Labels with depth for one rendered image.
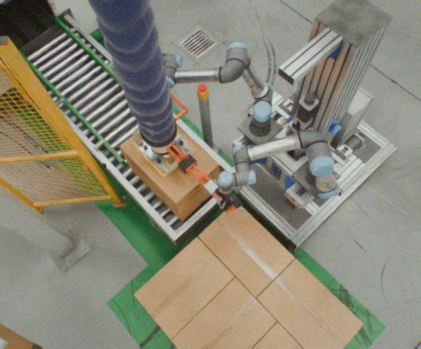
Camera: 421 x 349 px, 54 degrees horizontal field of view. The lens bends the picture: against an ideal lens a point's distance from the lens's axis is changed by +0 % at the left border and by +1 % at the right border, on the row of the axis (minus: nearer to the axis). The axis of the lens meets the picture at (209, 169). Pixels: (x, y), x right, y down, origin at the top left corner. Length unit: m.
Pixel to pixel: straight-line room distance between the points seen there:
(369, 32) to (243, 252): 1.70
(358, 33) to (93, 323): 2.85
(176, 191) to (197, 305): 0.80
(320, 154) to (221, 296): 1.34
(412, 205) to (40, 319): 3.26
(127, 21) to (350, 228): 2.71
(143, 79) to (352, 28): 0.96
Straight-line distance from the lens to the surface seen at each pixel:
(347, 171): 2.88
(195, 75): 2.42
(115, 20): 1.68
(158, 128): 2.34
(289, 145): 2.15
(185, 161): 2.53
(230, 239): 3.05
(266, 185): 3.55
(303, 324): 3.00
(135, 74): 1.93
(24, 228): 3.11
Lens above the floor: 3.49
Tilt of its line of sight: 66 degrees down
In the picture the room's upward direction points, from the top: 7 degrees counter-clockwise
